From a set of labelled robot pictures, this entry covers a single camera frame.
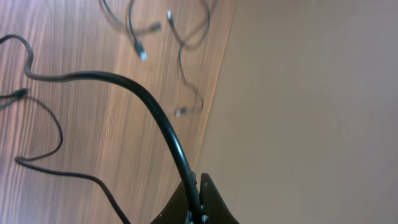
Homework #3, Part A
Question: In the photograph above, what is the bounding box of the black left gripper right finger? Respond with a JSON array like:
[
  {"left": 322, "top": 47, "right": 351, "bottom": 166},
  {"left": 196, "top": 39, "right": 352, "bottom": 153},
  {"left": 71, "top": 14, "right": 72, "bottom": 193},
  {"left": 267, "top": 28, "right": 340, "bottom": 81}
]
[{"left": 200, "top": 173, "right": 239, "bottom": 224}]

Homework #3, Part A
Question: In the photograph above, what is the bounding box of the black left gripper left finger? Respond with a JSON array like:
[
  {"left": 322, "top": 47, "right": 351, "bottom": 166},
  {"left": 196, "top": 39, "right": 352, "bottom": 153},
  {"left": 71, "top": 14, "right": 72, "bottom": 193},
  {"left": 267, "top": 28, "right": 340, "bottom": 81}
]
[{"left": 151, "top": 182, "right": 191, "bottom": 224}]

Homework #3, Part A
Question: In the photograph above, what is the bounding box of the black cable bundle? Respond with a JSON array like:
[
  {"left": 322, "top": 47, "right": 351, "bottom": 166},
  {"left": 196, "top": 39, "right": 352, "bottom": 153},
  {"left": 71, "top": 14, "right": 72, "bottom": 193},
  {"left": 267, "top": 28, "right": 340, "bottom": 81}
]
[{"left": 0, "top": 34, "right": 205, "bottom": 224}]

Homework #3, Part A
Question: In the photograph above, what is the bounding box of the separated black cable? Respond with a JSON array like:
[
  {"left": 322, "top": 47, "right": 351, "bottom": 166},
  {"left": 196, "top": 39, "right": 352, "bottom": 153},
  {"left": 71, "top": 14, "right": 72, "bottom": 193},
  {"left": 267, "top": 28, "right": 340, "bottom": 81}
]
[
  {"left": 99, "top": 0, "right": 162, "bottom": 62},
  {"left": 166, "top": 0, "right": 212, "bottom": 118}
]

